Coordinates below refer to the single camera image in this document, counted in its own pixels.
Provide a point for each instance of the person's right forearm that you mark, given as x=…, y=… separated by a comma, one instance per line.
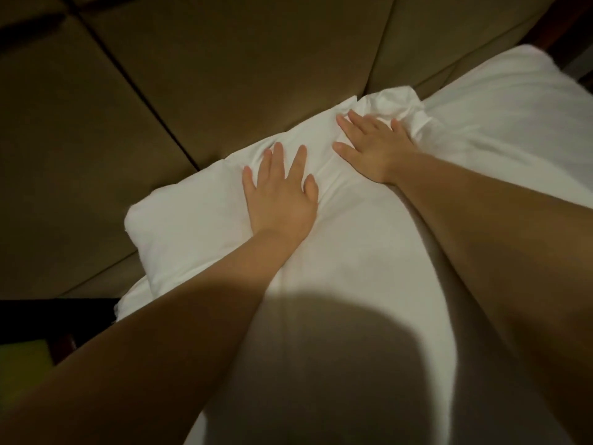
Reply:
x=519, y=255

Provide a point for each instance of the person's left forearm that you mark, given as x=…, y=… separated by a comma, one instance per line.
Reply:
x=130, y=357

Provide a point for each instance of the tan padded headboard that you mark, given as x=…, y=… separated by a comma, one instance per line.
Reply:
x=185, y=60

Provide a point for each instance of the white pillow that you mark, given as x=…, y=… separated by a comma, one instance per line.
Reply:
x=371, y=301

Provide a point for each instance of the white bed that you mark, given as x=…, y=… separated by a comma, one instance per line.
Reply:
x=519, y=106

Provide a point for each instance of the person's left hand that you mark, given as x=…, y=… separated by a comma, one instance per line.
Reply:
x=281, y=204

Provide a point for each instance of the person's right hand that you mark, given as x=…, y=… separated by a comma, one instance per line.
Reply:
x=380, y=148

